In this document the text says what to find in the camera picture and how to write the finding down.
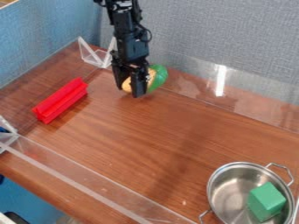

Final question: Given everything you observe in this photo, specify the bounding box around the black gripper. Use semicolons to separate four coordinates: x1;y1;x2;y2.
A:
109;50;149;98

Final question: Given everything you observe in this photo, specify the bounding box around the yellow green toy corn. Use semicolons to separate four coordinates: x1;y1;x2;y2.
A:
121;64;168;93

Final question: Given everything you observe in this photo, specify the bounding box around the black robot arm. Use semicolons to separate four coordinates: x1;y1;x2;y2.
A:
93;0;152;98

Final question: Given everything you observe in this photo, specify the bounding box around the red plastic block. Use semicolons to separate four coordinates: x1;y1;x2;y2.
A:
32;78;88;124

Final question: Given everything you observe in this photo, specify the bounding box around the clear acrylic back barrier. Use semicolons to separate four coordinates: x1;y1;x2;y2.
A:
149;47;299;134

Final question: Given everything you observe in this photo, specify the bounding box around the clear acrylic barrier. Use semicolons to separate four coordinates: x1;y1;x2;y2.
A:
149;47;299;134
5;135;196;224

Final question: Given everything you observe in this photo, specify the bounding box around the clear acrylic front barrier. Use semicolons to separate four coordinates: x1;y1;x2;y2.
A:
5;135;196;224

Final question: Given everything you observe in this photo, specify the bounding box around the silver metal pot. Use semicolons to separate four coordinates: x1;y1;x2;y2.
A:
199;162;295;224

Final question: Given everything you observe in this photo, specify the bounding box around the green wooden cube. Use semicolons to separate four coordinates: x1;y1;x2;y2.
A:
247;182;285;222

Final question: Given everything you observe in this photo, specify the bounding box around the clear acrylic corner bracket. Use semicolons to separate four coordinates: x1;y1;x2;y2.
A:
77;37;117;68

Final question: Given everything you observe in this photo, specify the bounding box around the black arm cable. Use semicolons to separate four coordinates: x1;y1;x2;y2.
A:
137;24;153;45

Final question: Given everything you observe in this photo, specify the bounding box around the clear acrylic left bracket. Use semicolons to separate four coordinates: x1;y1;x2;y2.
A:
0;115;18;154

